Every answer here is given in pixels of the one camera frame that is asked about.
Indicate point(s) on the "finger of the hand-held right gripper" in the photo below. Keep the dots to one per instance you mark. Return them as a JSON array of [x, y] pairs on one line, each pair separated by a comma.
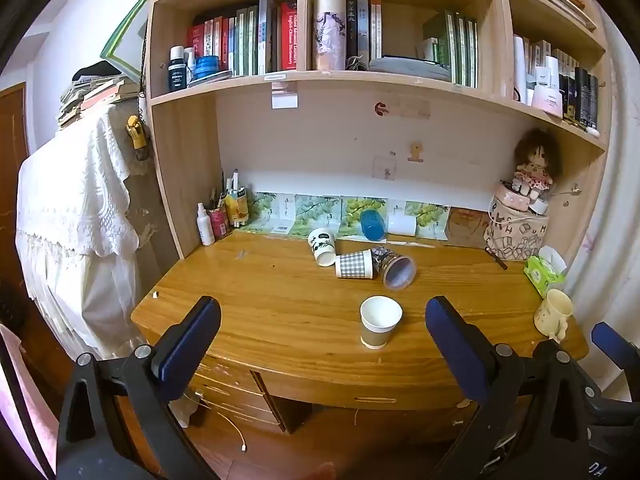
[[616, 342]]

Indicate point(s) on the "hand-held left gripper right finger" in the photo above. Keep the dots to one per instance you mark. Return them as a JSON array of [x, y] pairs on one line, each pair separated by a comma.
[[456, 347]]

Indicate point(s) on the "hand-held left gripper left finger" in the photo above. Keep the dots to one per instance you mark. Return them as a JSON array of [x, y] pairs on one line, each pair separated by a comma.
[[186, 345]]

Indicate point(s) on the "purple floral paper cup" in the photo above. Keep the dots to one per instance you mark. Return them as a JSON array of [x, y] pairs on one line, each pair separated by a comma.
[[395, 269]]

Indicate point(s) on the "checkered paper cup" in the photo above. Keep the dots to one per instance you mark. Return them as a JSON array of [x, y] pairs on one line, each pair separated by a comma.
[[355, 264]]

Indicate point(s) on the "white leaf print cup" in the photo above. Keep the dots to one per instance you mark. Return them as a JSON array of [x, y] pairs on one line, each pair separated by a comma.
[[322, 247]]

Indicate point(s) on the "brown sleeve paper cup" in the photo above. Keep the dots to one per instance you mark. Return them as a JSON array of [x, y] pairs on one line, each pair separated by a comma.
[[380, 322]]

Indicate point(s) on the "blue plastic cup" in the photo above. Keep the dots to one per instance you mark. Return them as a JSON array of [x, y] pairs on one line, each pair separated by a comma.
[[371, 224]]

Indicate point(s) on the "cream ceramic mug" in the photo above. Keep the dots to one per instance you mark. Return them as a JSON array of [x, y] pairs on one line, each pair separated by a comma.
[[552, 312]]

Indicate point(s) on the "dark pen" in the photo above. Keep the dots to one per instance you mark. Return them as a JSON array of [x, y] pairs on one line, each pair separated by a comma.
[[496, 258]]

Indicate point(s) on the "green tissue pack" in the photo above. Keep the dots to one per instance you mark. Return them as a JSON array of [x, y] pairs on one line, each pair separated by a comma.
[[542, 272]]

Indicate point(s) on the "wooden desk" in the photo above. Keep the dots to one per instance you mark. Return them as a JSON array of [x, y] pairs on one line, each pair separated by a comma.
[[280, 300]]

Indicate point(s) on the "white spray bottle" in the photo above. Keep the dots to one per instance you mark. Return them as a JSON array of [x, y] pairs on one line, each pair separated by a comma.
[[205, 227]]

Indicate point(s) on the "brown paper card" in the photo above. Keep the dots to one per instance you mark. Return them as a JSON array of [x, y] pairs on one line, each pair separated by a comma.
[[467, 227]]

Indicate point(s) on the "printed canvas bag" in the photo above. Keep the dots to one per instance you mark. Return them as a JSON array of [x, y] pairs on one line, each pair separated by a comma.
[[515, 240]]

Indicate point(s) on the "red pen holder can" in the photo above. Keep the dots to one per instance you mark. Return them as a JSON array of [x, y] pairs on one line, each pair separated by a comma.
[[218, 224]]

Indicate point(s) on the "pink dotted box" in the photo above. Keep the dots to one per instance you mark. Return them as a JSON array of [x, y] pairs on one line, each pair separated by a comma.
[[510, 199]]

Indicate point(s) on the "pink cloth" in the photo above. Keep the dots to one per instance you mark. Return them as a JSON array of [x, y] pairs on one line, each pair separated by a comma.
[[25, 400]]

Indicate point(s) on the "wooden bookshelf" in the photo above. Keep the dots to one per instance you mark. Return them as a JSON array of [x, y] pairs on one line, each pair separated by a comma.
[[185, 160]]

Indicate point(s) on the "row of leaf print cards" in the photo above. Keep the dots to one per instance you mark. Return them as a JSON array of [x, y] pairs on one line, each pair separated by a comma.
[[320, 212]]

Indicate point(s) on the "white lace cloth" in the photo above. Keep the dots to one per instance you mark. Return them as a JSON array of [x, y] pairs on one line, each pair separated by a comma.
[[70, 195]]

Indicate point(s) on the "brown haired rag doll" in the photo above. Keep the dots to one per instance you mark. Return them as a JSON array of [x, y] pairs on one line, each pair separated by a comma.
[[537, 160]]

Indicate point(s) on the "yellow hanging toy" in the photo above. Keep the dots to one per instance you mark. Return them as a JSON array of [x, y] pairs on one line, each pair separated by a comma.
[[135, 132]]

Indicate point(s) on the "pile of old books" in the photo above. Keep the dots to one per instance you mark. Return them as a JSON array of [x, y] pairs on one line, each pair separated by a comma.
[[92, 95]]

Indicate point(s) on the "row of cosmetic boxes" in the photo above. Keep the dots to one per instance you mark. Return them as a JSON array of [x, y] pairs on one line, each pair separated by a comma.
[[555, 82]]

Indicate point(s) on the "brown wooden door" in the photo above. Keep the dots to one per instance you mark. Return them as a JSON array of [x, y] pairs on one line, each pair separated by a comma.
[[12, 135]]

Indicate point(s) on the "dark cosmetic bottle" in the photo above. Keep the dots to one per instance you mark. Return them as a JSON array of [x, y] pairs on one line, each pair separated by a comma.
[[177, 72]]

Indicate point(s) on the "blue jar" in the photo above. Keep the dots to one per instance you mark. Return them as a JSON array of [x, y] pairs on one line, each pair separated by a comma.
[[206, 67]]

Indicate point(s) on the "grey fabric pouch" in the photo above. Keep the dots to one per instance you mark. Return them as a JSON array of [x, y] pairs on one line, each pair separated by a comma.
[[407, 69]]

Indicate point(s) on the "row of green white books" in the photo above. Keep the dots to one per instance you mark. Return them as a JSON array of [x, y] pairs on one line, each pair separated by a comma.
[[452, 47]]

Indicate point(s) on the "green framed board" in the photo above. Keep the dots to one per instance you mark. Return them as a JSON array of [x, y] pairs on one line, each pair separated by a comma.
[[127, 35]]

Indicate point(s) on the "row of red green books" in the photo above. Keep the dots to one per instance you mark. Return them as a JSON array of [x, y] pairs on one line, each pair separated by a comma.
[[245, 35]]

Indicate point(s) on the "floral cardboard tube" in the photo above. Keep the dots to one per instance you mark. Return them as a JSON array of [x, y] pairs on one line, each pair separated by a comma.
[[330, 32]]

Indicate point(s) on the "small wall note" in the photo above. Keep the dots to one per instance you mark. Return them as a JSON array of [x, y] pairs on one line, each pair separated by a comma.
[[384, 167]]

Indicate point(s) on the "bear wall sticker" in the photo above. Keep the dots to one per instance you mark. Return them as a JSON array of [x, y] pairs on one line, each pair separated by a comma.
[[415, 152]]

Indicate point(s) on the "red wall sticker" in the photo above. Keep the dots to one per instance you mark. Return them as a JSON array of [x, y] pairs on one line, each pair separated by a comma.
[[381, 108]]

